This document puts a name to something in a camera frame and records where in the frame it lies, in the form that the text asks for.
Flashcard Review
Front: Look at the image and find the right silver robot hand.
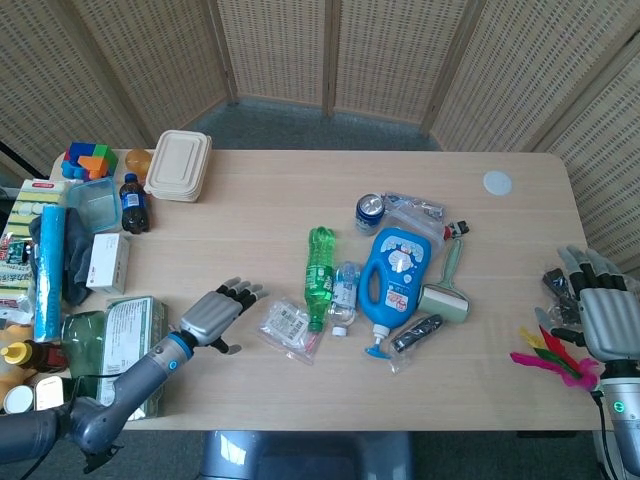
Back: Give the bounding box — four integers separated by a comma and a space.
533, 244, 640, 362

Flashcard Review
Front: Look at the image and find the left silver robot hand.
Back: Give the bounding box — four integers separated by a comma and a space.
178, 277, 265, 356

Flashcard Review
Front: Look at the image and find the small clear plastic bag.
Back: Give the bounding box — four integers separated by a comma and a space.
257, 298, 321, 365

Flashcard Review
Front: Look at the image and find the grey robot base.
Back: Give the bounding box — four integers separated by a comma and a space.
199, 430, 416, 480

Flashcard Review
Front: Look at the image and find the large clear zip bag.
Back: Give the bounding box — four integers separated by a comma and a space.
382, 192, 449, 261

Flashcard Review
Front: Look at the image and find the colourful feather shuttlecock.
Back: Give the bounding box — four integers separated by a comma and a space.
509, 325, 601, 391

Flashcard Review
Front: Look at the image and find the green wrapped package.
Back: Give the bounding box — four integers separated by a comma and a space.
60, 295, 169, 420

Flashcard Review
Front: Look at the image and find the green plastic bottle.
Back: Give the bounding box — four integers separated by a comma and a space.
304, 226, 337, 334

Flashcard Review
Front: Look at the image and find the white cardboard box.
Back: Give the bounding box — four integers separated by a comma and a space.
85, 232, 131, 295

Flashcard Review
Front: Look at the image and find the cola bottle blue label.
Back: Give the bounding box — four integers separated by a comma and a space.
118, 172, 151, 235

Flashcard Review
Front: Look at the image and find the small clear water bottle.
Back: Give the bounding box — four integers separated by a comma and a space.
328, 260, 362, 337

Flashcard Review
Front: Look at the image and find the grey cloth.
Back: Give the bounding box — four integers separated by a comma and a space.
28, 208, 95, 307

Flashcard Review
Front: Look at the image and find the beige lidded food box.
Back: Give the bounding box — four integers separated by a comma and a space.
143, 129, 213, 203

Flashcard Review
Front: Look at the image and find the blue transparent plastic container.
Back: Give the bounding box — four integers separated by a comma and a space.
66, 177, 124, 235

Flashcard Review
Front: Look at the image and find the green lint roller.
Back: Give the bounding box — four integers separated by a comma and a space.
416, 238, 472, 322

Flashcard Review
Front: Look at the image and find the blue roll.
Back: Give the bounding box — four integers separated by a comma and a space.
32, 204, 68, 344

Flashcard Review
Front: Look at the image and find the orange translucent ball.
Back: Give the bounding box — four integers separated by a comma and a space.
124, 148, 153, 177

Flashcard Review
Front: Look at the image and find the white round lid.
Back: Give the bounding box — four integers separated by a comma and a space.
482, 170, 513, 196

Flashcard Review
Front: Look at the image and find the square white jar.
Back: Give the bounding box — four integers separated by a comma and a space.
33, 375, 65, 412

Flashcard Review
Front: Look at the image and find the blue detergent bottle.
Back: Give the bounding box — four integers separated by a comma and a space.
357, 227, 433, 359

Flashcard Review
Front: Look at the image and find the blue tin can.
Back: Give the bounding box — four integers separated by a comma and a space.
355, 193, 386, 236

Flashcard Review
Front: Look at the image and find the sauce bottle yellow cap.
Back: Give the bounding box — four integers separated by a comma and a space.
0, 339, 67, 374

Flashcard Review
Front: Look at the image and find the black item in clear wrap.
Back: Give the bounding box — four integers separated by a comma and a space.
388, 313, 445, 375

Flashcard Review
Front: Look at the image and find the colourful block puzzle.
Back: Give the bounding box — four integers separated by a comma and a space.
61, 141, 119, 182

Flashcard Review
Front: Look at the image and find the printed snack packet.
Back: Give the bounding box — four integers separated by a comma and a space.
0, 233, 35, 307

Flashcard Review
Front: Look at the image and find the yellow green sponge pack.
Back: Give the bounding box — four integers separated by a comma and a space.
8, 179, 71, 239

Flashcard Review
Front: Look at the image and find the round white jar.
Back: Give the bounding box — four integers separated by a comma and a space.
2, 384, 35, 415

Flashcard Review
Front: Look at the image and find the woven folding screen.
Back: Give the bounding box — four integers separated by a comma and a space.
0, 0, 640, 281

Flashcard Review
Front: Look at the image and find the black cable with clip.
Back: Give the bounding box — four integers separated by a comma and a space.
14, 439, 126, 480

